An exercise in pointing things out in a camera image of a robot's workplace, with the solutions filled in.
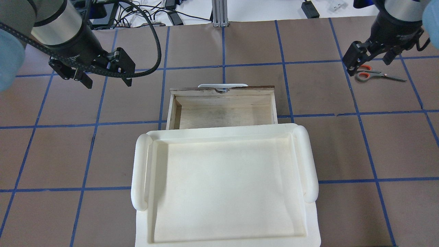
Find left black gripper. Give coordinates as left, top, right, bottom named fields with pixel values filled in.
left=48, top=47, right=136, bottom=89

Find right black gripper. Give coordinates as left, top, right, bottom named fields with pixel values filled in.
left=342, top=21, right=431, bottom=77

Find grey orange scissors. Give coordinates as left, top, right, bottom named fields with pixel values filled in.
left=355, top=64, right=406, bottom=82

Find wooden drawer with white handle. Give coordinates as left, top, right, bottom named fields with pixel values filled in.
left=166, top=83, right=278, bottom=130

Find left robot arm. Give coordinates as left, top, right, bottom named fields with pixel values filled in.
left=1, top=0, right=135, bottom=89

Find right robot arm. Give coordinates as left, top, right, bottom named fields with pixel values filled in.
left=342, top=0, right=439, bottom=76

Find black power adapter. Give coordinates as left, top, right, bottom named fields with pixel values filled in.
left=301, top=0, right=320, bottom=19

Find aluminium frame post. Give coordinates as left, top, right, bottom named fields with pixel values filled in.
left=212, top=0, right=229, bottom=27

